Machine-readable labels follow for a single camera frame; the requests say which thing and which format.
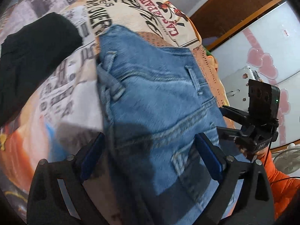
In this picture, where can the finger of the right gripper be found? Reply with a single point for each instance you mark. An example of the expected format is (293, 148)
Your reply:
(231, 134)
(234, 114)

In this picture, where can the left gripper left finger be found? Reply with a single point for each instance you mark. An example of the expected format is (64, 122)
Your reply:
(57, 195)

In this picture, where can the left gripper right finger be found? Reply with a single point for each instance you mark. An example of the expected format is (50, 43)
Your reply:
(243, 195)

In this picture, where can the blue denim jeans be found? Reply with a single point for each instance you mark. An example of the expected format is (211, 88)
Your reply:
(154, 101)

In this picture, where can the white fan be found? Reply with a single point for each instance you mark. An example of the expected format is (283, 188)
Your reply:
(287, 161)

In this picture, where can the orange jacket sleeve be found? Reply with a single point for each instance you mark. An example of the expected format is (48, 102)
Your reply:
(285, 189)

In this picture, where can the white wardrobe with hearts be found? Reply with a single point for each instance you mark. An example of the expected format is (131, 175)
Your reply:
(267, 49)

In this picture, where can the newspaper print bed blanket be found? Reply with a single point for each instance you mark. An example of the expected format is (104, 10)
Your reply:
(64, 112)

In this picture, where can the brown wooden door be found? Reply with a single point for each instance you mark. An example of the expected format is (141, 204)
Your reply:
(219, 20)

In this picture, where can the black folded garment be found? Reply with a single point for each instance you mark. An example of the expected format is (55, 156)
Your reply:
(30, 55)

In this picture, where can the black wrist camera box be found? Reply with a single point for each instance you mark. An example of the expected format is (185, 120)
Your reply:
(264, 101)

